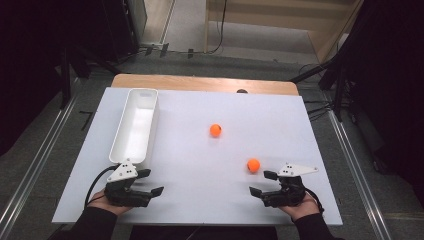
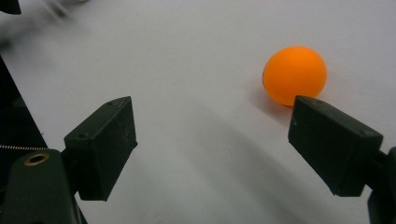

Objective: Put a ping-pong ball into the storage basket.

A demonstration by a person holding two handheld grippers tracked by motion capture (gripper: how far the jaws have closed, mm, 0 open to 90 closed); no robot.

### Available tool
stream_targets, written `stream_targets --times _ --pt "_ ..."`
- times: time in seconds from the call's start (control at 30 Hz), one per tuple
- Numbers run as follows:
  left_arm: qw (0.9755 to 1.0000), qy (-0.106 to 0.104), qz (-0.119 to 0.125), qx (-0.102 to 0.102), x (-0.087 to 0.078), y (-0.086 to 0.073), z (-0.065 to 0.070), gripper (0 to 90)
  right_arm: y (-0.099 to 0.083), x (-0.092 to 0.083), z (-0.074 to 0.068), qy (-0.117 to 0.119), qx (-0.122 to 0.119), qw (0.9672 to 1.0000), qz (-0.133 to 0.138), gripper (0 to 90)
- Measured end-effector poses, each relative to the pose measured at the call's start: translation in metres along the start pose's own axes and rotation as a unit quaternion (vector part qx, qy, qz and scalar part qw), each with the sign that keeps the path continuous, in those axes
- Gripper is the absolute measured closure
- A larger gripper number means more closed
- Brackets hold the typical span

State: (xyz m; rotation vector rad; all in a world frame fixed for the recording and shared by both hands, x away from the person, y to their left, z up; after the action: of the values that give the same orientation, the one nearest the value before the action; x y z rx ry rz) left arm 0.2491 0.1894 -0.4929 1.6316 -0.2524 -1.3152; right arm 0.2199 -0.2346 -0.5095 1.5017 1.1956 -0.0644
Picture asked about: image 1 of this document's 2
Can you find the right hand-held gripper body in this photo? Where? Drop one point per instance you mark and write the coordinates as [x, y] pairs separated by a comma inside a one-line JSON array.
[[289, 190]]

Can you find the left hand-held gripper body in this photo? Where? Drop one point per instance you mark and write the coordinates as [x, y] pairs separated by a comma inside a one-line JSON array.
[[121, 191]]

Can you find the orange ball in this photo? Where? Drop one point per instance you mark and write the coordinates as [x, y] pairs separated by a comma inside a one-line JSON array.
[[215, 130], [253, 165]]

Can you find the white plastic bin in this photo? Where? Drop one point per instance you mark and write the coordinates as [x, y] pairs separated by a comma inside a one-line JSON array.
[[135, 133]]

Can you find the person's left hand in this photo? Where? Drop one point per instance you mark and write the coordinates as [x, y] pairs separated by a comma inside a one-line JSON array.
[[106, 204]]

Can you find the person's right hand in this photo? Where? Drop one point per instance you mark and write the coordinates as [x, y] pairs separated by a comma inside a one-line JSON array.
[[301, 208]]

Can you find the small dark round object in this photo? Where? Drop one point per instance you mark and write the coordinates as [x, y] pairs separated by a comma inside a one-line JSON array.
[[242, 90]]

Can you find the wooden table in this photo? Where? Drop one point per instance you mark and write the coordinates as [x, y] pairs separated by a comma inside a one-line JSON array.
[[200, 83]]

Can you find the black metal stand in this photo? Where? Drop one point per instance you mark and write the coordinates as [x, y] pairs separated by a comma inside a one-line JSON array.
[[65, 80], [338, 86]]

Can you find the dark curtain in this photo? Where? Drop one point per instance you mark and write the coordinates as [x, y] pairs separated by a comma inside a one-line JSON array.
[[390, 83], [26, 66]]

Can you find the light wooden shelf unit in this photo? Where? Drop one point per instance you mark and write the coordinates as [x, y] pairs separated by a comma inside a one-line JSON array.
[[333, 40]]

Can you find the metal floor rail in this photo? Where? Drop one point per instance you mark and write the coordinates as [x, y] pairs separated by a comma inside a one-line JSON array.
[[358, 173], [36, 163]]

